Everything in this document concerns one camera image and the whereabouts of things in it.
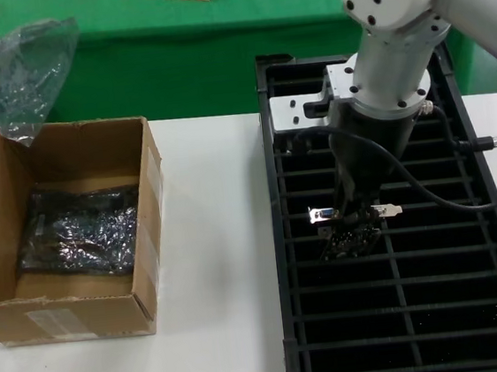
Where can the bagged graphics card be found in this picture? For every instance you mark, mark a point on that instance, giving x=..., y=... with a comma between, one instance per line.
x=81, y=243

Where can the graphics card with metal bracket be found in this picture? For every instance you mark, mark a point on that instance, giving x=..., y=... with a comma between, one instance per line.
x=352, y=241

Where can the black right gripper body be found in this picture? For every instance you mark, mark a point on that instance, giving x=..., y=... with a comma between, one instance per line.
x=368, y=138

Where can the open brown cardboard box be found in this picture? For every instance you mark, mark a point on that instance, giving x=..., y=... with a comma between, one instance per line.
x=89, y=318

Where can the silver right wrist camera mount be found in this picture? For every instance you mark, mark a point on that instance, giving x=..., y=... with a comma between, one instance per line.
x=294, y=114

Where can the black slotted plastic crate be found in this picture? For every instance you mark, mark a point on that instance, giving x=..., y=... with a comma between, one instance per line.
x=345, y=300

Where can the clear antistatic plastic bag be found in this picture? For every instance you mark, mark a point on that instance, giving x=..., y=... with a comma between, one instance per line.
x=18, y=72

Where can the green tablecloth with carton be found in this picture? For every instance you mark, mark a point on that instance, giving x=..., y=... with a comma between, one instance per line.
x=193, y=45

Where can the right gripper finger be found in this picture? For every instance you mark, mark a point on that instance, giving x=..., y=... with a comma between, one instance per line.
x=356, y=220
x=373, y=212

